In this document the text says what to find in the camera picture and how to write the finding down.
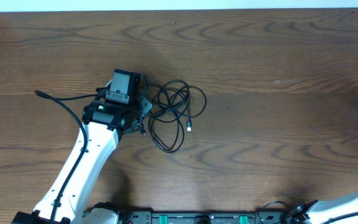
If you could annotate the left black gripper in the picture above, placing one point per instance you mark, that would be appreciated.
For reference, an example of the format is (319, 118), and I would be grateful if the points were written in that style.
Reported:
(148, 106)

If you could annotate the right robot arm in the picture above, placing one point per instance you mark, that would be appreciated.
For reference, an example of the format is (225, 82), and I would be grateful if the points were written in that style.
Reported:
(342, 210)

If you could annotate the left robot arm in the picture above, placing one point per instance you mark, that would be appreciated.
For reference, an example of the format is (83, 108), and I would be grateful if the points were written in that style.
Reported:
(118, 108)

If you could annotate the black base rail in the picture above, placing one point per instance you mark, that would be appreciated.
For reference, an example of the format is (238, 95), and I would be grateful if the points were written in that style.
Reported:
(216, 217)

